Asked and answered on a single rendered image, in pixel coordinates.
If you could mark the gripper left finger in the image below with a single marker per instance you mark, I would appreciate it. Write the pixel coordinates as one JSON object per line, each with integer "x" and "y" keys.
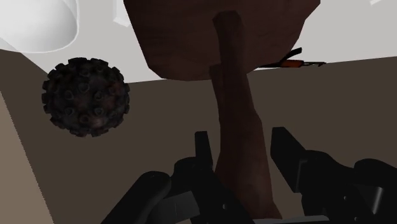
{"x": 198, "y": 186}

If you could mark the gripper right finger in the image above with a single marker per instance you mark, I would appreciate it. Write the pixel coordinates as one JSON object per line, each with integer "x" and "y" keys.
{"x": 328, "y": 183}

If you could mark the orange and black tool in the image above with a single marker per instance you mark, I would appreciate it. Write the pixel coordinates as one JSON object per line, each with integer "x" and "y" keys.
{"x": 291, "y": 63}

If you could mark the dark spiky ball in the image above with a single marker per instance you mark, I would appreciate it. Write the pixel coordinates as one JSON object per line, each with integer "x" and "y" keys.
{"x": 85, "y": 96}

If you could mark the brown wooden spatula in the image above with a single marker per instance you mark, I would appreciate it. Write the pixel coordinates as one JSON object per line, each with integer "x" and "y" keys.
{"x": 217, "y": 37}

